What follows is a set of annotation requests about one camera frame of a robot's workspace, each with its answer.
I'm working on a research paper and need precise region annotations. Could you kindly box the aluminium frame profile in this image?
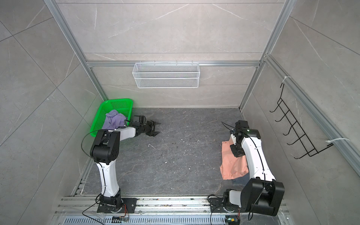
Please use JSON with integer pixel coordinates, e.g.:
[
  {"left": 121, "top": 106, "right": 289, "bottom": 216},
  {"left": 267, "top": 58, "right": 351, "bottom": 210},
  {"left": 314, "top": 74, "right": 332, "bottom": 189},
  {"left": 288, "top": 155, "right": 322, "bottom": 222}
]
[{"left": 45, "top": 1, "right": 360, "bottom": 173}]

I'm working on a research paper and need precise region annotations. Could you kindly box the white wire mesh basket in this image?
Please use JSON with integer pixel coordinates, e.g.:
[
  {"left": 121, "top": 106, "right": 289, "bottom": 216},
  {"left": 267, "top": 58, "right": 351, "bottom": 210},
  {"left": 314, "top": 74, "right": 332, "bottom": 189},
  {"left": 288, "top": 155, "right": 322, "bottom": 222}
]
[{"left": 132, "top": 62, "right": 201, "bottom": 89}]

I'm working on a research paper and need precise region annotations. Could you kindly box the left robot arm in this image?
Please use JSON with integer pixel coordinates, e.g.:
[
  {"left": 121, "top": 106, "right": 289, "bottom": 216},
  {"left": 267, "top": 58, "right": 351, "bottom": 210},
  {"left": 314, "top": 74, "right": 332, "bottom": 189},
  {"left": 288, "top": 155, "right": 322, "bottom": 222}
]
[{"left": 90, "top": 115, "right": 159, "bottom": 213}]

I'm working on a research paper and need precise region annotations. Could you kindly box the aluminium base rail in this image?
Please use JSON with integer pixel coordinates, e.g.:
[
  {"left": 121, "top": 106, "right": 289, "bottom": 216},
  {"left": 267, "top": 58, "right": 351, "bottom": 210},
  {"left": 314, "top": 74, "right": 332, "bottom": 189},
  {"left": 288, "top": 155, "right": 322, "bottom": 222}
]
[{"left": 50, "top": 196, "right": 294, "bottom": 225}]

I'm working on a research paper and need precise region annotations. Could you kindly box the purple t-shirt in basket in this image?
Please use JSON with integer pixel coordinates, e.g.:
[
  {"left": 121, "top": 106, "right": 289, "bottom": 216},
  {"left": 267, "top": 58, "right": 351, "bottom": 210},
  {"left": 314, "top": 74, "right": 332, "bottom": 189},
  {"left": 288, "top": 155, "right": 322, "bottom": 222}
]
[{"left": 102, "top": 110, "right": 127, "bottom": 130}]

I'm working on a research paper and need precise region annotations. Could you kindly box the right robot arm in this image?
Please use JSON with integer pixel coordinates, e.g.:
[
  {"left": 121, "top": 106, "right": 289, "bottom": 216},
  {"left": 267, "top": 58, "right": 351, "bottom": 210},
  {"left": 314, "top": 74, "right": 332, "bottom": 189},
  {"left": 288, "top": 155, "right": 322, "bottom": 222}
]
[{"left": 223, "top": 128, "right": 285, "bottom": 217}]

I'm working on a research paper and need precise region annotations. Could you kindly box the white cable tie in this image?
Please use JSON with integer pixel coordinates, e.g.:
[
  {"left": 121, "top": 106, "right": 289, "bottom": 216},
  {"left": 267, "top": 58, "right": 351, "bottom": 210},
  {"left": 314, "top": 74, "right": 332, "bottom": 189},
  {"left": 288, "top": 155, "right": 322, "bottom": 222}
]
[{"left": 326, "top": 137, "right": 350, "bottom": 143}]

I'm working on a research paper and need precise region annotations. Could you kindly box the pink graphic t-shirt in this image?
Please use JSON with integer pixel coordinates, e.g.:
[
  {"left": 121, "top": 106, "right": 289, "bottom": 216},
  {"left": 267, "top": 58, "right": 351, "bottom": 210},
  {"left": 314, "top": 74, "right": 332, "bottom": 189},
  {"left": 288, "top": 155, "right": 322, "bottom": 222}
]
[{"left": 220, "top": 140, "right": 249, "bottom": 180}]

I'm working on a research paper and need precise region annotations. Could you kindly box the black wire hook rack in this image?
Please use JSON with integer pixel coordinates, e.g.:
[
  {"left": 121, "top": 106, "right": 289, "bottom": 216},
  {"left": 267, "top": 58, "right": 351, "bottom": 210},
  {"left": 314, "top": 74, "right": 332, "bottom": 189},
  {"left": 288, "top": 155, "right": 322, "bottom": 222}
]
[{"left": 270, "top": 84, "right": 334, "bottom": 159}]

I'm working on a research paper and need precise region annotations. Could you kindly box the green plastic laundry basket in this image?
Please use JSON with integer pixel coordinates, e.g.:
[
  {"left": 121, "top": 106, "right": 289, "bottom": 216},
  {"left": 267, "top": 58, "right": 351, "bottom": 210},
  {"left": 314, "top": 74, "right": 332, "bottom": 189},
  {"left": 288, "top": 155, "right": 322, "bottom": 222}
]
[{"left": 90, "top": 98, "right": 133, "bottom": 137}]

